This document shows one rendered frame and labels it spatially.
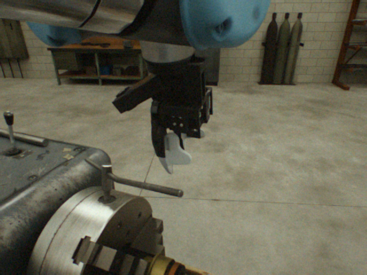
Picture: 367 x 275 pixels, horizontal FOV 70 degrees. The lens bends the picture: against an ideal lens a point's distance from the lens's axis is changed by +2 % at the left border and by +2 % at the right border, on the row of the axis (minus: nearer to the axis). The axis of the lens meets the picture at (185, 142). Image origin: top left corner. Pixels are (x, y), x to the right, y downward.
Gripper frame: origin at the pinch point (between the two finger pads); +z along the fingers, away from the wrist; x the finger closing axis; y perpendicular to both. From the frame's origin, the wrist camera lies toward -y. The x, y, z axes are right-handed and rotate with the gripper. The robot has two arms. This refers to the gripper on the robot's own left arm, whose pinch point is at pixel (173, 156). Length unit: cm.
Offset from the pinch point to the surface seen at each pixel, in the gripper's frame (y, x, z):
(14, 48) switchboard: -635, 422, 167
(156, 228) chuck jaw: -7.4, -1.8, 26.2
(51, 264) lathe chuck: -18.1, -21.3, 13.4
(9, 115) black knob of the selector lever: -42.5, 0.4, -2.7
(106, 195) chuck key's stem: -15.2, -5.6, 10.7
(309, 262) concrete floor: 54, 76, 160
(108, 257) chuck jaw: -8.2, -16.6, 13.4
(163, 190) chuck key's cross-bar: 2.3, -9.1, -1.1
